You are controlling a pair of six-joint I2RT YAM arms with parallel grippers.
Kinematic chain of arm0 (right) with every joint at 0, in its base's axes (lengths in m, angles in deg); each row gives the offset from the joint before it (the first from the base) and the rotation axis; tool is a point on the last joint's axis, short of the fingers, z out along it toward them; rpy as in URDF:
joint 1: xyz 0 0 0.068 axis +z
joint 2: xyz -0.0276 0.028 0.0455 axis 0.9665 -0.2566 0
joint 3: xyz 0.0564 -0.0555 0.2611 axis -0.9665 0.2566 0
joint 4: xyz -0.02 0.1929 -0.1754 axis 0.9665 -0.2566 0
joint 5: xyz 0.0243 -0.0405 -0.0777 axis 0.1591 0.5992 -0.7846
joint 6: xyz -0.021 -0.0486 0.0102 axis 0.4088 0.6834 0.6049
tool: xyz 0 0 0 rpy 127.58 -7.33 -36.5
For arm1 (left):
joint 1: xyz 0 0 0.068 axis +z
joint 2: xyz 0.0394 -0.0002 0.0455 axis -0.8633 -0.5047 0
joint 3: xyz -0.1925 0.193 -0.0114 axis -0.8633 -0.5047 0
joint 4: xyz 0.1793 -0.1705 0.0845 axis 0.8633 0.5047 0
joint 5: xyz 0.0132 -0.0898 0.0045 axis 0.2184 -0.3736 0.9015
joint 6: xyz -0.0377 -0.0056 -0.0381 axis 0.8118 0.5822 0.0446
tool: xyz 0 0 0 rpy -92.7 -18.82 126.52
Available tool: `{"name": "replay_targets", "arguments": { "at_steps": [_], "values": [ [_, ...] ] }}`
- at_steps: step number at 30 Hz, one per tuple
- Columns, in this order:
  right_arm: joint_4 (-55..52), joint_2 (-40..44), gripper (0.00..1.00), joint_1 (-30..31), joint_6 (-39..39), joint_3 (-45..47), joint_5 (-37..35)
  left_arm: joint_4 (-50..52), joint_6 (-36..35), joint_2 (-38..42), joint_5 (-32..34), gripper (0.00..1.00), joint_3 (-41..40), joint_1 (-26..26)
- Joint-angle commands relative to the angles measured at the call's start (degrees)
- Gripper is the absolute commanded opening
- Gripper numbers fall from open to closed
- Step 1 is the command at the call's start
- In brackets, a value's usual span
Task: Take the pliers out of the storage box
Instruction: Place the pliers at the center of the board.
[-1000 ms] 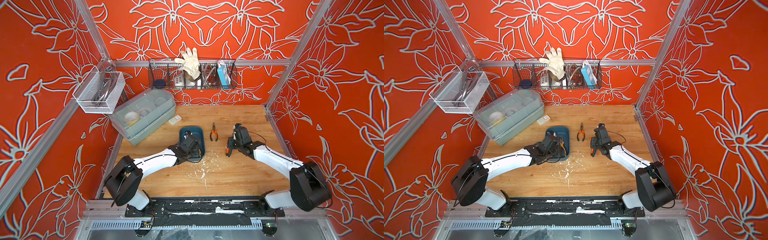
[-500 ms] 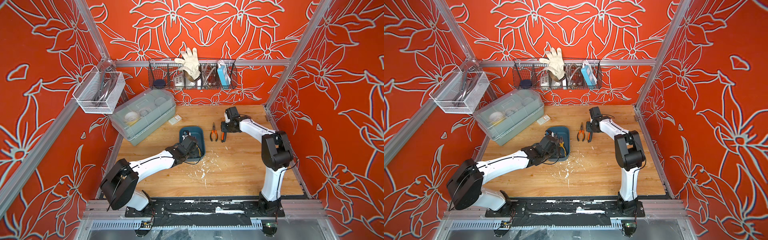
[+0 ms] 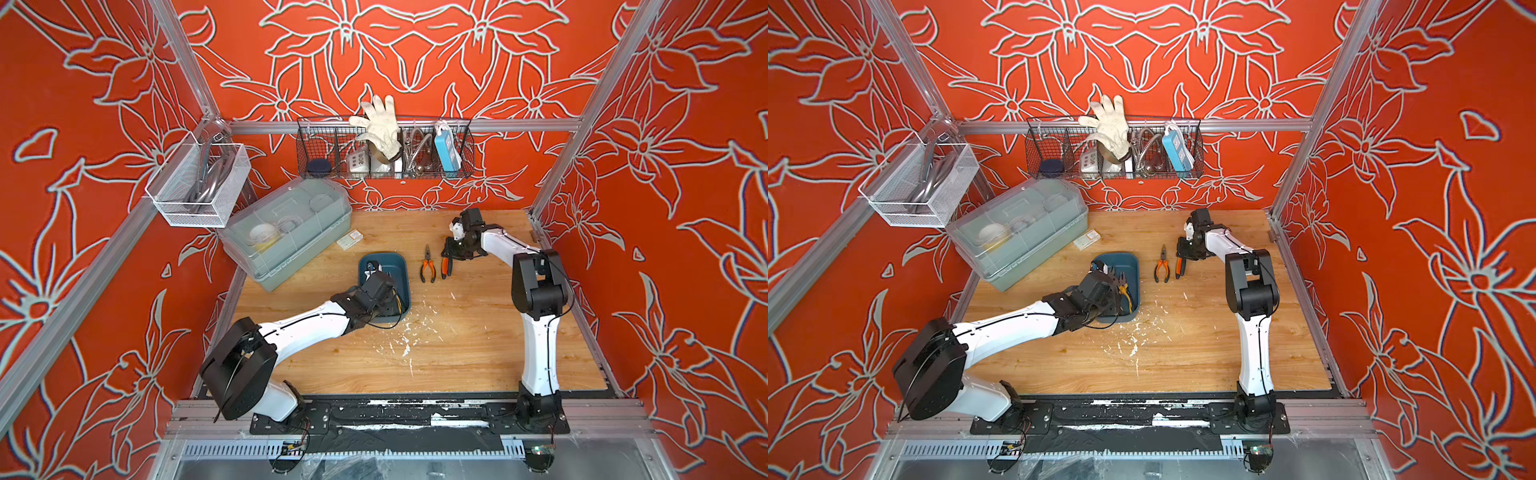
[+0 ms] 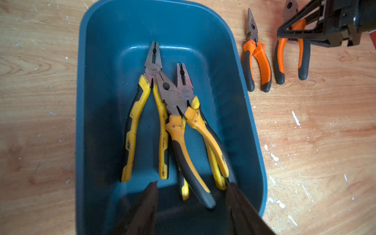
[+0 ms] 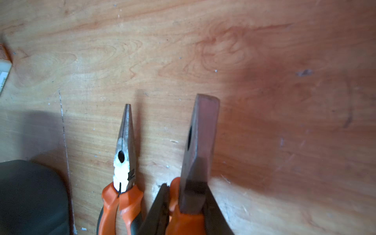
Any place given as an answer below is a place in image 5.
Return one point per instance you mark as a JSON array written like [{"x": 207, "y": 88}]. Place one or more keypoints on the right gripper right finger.
[{"x": 215, "y": 223}]

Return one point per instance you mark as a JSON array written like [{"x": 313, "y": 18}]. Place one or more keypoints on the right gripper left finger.
[{"x": 157, "y": 219}]

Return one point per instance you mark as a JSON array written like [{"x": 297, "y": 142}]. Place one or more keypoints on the small orange needle-nose pliers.
[{"x": 122, "y": 194}]

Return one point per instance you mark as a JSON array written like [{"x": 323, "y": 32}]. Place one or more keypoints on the orange combination pliers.
[{"x": 188, "y": 217}]

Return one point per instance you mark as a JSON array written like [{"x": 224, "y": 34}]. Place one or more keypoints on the blue plastic storage box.
[{"x": 34, "y": 200}]

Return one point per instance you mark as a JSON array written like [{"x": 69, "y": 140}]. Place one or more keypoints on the small white cardboard box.
[{"x": 5, "y": 66}]

